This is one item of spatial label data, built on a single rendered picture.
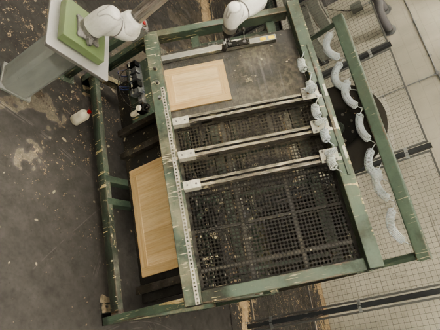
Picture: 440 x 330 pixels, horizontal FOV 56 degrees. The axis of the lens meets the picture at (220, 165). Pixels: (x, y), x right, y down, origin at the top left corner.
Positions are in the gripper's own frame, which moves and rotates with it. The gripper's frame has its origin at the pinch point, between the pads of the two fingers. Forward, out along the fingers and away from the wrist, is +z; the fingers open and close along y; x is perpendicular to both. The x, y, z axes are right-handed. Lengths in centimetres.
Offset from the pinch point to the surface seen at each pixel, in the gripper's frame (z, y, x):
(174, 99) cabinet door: 70, -15, 26
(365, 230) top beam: 32, -68, -131
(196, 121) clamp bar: 61, -29, 3
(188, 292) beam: 56, -145, -38
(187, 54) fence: 69, 26, 32
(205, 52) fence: 66, 33, 19
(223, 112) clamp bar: 58, -15, -14
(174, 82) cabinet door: 72, 0, 32
